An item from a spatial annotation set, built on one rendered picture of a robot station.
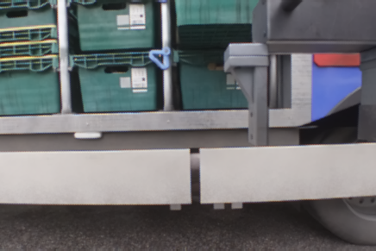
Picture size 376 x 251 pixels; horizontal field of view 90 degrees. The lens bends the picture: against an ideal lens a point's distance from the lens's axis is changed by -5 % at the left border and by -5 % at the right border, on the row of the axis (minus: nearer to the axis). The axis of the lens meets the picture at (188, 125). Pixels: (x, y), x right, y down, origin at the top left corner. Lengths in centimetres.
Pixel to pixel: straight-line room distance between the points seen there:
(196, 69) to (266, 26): 68
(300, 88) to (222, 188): 46
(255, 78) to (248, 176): 59
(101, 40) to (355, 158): 114
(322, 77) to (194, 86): 49
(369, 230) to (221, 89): 94
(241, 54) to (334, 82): 69
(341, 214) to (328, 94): 56
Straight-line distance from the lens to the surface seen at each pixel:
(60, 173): 89
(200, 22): 67
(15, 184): 102
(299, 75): 81
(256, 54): 21
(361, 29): 26
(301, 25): 23
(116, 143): 78
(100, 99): 96
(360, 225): 124
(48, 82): 108
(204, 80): 88
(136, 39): 96
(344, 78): 91
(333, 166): 91
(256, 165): 77
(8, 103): 122
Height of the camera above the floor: 65
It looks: 4 degrees down
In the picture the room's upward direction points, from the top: 2 degrees counter-clockwise
